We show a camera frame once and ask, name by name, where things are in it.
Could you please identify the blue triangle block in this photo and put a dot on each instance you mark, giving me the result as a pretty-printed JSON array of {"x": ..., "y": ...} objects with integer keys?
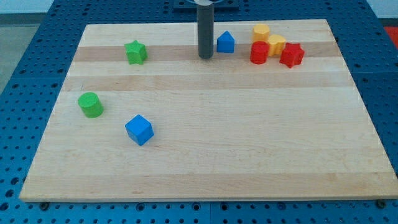
[{"x": 225, "y": 43}]

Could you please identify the blue cube block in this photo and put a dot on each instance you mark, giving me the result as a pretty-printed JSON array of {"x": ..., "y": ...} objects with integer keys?
[{"x": 139, "y": 130}]

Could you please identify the light wooden board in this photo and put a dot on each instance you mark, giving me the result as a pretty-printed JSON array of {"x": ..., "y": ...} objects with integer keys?
[{"x": 225, "y": 129}]

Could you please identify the green star block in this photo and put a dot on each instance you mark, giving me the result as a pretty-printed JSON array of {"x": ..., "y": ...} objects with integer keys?
[{"x": 135, "y": 52}]

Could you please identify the red cylinder block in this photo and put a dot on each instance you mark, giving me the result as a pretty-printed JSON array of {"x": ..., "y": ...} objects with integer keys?
[{"x": 259, "y": 52}]

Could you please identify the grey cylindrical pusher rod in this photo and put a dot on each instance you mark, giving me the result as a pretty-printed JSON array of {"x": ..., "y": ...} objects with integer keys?
[{"x": 205, "y": 28}]

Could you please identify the yellow hexagon block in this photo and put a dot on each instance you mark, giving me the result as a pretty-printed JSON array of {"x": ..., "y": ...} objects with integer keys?
[{"x": 260, "y": 32}]

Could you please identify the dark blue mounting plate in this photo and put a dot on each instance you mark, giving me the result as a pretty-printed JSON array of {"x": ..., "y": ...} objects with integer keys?
[{"x": 189, "y": 5}]

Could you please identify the red star block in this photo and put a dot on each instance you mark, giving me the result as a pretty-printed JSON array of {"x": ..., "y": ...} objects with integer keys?
[{"x": 292, "y": 55}]

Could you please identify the green cylinder block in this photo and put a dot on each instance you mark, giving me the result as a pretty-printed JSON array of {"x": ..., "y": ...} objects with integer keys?
[{"x": 90, "y": 105}]

